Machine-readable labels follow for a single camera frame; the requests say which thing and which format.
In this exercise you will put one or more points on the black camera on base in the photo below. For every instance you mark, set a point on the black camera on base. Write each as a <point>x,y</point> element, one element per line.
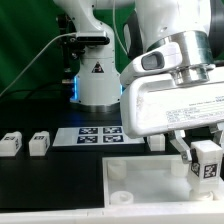
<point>92,38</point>

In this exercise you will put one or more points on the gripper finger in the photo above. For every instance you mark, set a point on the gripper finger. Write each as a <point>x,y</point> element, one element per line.
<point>176,138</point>
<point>217,130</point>

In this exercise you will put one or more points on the black stand behind robot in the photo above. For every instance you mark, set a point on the black stand behind robot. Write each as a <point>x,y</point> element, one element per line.
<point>71,50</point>

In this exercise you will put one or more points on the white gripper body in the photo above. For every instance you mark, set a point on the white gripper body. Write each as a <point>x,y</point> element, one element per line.
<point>155,105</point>

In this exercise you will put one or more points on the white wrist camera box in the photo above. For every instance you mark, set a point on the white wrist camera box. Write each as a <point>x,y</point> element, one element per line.
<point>160,60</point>

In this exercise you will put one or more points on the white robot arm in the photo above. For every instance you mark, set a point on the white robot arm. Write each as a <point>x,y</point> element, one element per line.
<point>196,25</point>

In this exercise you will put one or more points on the white square table top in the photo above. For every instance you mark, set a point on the white square table top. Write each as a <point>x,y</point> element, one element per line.
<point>146,180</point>

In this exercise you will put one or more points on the white L-shaped obstacle fence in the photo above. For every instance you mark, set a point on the white L-shaped obstacle fence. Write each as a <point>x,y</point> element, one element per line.
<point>193,212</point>

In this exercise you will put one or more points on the white sheet with tags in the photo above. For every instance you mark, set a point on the white sheet with tags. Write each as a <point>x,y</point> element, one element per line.
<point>88,136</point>

